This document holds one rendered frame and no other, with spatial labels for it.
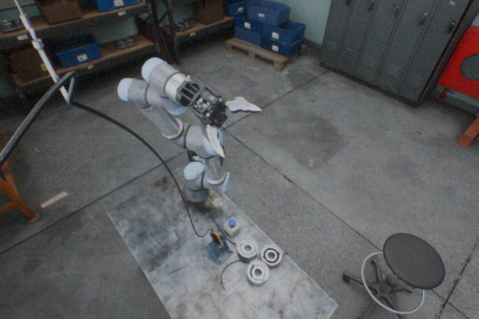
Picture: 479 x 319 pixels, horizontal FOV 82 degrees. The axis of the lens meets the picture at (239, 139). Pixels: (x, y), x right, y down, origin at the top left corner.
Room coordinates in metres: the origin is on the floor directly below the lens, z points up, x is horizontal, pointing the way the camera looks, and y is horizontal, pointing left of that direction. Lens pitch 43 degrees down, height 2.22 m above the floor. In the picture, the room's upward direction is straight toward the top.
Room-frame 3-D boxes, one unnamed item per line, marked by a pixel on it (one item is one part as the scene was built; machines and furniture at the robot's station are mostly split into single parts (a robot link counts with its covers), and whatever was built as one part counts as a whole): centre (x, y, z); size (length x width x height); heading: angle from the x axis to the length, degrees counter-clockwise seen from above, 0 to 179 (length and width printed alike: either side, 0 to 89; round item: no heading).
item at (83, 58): (3.52, 2.17, 0.56); 0.52 x 0.38 x 0.22; 129
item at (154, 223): (0.66, 0.17, 0.79); 1.20 x 0.60 x 0.02; 42
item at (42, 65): (3.14, 2.56, 0.64); 0.49 x 0.40 x 0.37; 137
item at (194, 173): (1.04, 0.25, 0.97); 0.13 x 0.12 x 0.14; 75
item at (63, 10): (3.50, 2.17, 1.19); 0.52 x 0.42 x 0.38; 132
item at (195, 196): (1.04, 0.26, 0.85); 0.15 x 0.15 x 0.10
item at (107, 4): (3.95, 1.69, 1.11); 0.52 x 0.38 x 0.22; 132
